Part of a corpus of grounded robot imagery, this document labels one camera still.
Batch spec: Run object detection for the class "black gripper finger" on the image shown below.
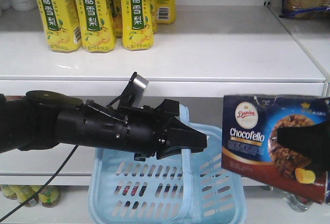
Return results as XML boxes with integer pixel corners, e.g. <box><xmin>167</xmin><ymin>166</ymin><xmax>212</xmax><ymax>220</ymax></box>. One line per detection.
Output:
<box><xmin>277</xmin><ymin>121</ymin><xmax>329</xmax><ymax>171</ymax></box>

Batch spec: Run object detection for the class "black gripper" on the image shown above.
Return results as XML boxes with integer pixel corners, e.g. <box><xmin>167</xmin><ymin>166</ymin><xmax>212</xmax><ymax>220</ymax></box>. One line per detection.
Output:
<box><xmin>55</xmin><ymin>99</ymin><xmax>207</xmax><ymax>160</ymax></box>

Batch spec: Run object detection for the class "light blue plastic basket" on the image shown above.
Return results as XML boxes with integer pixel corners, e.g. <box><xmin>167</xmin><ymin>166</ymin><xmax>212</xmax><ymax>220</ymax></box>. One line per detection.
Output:
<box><xmin>88</xmin><ymin>104</ymin><xmax>247</xmax><ymax>224</ymax></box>

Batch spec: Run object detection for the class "dark blue Chocofello cookie box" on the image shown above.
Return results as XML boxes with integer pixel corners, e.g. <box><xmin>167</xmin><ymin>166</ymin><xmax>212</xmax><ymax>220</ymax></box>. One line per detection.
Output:
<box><xmin>222</xmin><ymin>95</ymin><xmax>329</xmax><ymax>204</ymax></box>

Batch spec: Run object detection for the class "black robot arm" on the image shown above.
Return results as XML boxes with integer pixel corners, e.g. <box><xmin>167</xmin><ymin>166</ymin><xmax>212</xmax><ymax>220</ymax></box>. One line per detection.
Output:
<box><xmin>1</xmin><ymin>90</ymin><xmax>207</xmax><ymax>161</ymax></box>

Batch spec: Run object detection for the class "white snack shelving unit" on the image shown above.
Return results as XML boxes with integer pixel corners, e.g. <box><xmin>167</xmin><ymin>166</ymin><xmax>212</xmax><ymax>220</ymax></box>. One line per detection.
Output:
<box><xmin>1</xmin><ymin>0</ymin><xmax>329</xmax><ymax>223</ymax></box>

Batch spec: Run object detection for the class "yellow pear drink bottle right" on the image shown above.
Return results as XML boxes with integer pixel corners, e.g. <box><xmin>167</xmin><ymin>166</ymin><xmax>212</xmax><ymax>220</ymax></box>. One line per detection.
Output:
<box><xmin>120</xmin><ymin>0</ymin><xmax>154</xmax><ymax>51</ymax></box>

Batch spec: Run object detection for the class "yellow pear drink bottle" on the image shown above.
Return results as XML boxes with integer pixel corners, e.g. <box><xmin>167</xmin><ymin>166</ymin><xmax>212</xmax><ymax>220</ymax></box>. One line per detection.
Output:
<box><xmin>120</xmin><ymin>0</ymin><xmax>154</xmax><ymax>51</ymax></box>
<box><xmin>75</xmin><ymin>0</ymin><xmax>116</xmax><ymax>53</ymax></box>
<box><xmin>36</xmin><ymin>0</ymin><xmax>82</xmax><ymax>53</ymax></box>

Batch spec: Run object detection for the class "yellow pear drink bottle middle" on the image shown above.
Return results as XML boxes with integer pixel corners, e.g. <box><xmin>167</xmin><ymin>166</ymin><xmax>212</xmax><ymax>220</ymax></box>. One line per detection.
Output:
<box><xmin>75</xmin><ymin>0</ymin><xmax>116</xmax><ymax>53</ymax></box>

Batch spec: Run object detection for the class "yellow pear drink bottle left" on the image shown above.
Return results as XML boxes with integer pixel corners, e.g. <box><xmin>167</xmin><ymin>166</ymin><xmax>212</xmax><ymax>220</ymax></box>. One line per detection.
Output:
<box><xmin>36</xmin><ymin>0</ymin><xmax>82</xmax><ymax>53</ymax></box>

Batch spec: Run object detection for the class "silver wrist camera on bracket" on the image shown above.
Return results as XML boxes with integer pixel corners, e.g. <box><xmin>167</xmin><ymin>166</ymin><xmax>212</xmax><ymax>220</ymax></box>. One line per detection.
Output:
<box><xmin>118</xmin><ymin>72</ymin><xmax>149</xmax><ymax>108</ymax></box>

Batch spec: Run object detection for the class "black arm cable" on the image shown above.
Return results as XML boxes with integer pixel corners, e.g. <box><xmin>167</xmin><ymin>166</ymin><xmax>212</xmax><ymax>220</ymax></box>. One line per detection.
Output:
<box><xmin>0</xmin><ymin>144</ymin><xmax>79</xmax><ymax>222</ymax></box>

